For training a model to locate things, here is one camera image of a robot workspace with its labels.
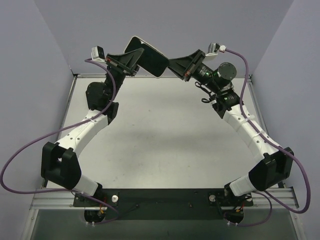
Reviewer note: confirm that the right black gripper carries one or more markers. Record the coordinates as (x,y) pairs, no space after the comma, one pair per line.
(193,66)

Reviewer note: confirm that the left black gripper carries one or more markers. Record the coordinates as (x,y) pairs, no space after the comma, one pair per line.
(120,65)

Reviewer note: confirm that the beige phone case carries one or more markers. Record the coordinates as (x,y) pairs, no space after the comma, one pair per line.
(140,42)

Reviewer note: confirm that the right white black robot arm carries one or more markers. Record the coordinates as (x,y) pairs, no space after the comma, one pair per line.
(273,166)

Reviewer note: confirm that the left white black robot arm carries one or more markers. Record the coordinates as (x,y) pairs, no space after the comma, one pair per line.
(59,162)

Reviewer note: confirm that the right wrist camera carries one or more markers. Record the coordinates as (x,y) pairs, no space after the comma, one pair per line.
(213,49)

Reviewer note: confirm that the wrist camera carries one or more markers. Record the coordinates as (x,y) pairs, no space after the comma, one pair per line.
(97,54)
(213,49)

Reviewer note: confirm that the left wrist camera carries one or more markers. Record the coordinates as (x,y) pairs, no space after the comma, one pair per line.
(97,54)

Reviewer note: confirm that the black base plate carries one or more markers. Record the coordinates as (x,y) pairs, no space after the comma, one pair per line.
(161,203)

